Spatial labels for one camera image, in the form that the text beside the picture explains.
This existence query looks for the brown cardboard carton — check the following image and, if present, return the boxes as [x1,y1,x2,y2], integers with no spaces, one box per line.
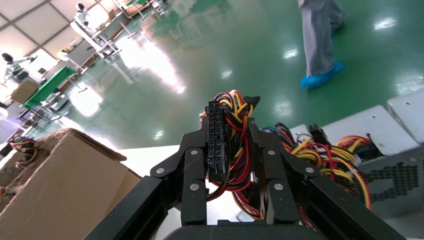
[9,79,41,106]

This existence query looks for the white humanoid robot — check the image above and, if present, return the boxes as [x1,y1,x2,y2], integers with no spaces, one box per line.
[1,52,38,84]
[73,2,91,29]

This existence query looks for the brown cardboard divider box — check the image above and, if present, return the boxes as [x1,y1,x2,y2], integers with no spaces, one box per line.
[0,128,143,240]

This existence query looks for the boxed power supply coloured cables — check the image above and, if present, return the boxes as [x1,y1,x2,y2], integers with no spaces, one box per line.
[9,135,40,170]

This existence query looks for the green cloth covered table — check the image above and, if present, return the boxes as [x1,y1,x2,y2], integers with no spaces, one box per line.
[22,65,78,111]

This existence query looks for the silver power supply with cables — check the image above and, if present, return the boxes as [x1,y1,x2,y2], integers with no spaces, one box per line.
[198,89,266,222]
[261,105,424,220]
[386,92,424,144]

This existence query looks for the white workbench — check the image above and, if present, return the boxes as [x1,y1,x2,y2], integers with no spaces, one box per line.
[69,19,122,61]

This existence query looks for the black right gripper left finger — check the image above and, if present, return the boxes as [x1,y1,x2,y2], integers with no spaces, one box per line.
[84,115,210,240]

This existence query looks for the person in grey trousers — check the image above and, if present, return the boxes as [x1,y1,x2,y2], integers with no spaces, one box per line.
[297,0,347,90]

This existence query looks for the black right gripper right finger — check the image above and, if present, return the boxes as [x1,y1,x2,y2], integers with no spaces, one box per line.
[248,118,407,240]

